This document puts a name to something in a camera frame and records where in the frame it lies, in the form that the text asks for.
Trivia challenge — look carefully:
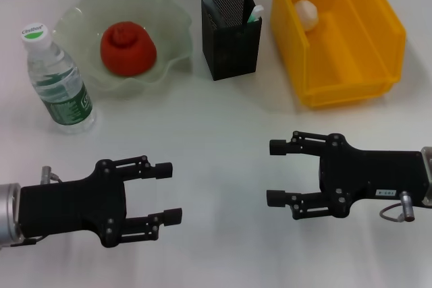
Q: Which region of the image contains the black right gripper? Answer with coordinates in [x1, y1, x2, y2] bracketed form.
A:
[266, 130, 428, 221]

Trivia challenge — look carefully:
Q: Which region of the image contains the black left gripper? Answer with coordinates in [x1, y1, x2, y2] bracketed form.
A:
[18, 155, 184, 249]

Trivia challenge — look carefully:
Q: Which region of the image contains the clear water bottle green label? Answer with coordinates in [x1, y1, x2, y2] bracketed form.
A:
[20, 24, 97, 135]

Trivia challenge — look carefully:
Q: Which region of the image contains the orange knitted fruit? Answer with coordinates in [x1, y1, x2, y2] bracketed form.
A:
[100, 21, 158, 78]

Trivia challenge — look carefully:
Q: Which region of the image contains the green pen white clip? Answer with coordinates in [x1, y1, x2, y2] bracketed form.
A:
[247, 4, 265, 25]

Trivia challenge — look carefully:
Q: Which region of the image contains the white paper ball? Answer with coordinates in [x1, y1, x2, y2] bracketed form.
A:
[294, 0, 320, 33]

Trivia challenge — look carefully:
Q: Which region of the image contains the grey glitter pen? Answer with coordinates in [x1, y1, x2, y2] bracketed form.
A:
[200, 0, 226, 28]

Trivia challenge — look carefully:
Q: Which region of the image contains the black mesh pen holder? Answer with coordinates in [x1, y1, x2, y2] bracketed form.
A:
[200, 0, 263, 82]

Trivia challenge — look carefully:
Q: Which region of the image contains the pale green glass fruit plate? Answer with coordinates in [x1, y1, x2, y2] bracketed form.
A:
[53, 0, 194, 98]

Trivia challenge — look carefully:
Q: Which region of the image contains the yellow plastic bin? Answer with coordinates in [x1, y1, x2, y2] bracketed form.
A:
[269, 0, 408, 110]

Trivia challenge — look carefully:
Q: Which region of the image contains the right gripper cable with plug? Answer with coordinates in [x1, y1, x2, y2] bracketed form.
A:
[379, 190, 416, 224]

